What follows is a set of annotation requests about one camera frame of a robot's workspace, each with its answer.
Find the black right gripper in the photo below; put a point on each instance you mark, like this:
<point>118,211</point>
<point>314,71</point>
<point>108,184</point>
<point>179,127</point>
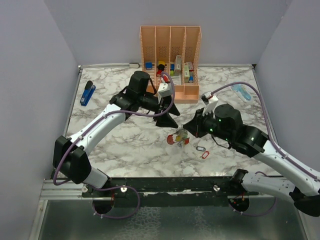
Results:
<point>195,126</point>

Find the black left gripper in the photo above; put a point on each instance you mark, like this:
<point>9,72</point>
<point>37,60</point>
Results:
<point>165,120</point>

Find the metal key organizer red handle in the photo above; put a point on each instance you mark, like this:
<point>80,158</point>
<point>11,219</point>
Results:
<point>179,137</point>

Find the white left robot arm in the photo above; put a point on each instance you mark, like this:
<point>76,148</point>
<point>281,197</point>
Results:
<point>71,154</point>

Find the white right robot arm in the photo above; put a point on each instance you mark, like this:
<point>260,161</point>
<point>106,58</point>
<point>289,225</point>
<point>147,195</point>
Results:
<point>300,184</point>

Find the red tag with key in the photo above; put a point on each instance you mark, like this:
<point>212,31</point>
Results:
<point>203,155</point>

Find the green white box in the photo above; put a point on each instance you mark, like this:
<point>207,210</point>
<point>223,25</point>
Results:
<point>188,72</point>

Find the peach plastic desk organizer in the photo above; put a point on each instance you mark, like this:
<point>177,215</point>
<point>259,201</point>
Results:
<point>166,49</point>

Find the blue packaged correction tape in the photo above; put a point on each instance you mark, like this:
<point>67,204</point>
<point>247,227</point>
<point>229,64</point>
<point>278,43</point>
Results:
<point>241,92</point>

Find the blue stapler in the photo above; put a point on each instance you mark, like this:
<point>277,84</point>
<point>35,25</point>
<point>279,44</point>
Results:
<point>87,93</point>

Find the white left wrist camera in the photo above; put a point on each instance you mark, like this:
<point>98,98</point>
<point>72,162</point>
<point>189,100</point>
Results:
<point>164,90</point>

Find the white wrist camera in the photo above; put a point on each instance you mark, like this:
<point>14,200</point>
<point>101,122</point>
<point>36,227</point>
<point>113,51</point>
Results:
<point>210,100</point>
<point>164,90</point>

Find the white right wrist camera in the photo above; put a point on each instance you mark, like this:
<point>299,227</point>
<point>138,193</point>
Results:
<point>210,100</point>

